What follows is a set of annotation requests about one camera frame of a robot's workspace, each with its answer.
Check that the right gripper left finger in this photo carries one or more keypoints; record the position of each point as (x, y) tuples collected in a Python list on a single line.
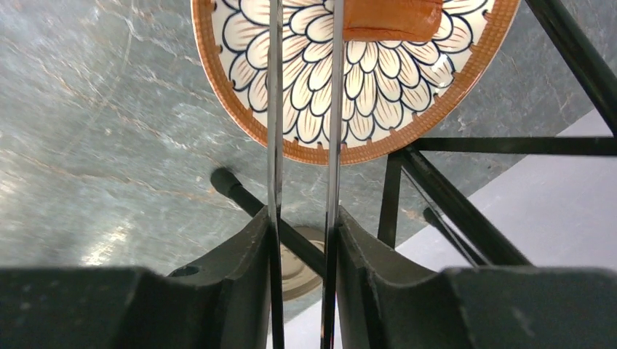
[(221, 300)]

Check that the metal tongs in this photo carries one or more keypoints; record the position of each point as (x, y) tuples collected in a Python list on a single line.
[(274, 156)]

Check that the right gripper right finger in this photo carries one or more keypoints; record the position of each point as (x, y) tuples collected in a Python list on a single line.
[(388, 301)]

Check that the small sausage piece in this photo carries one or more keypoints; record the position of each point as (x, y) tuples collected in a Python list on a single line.
[(391, 20)]

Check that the patterned orange plate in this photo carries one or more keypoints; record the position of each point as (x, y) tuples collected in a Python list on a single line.
[(393, 91)]

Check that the right brown lid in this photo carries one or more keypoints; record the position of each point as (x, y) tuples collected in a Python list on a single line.
[(297, 278)]

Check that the black music stand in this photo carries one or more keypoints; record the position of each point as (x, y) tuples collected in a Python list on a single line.
[(480, 241)]

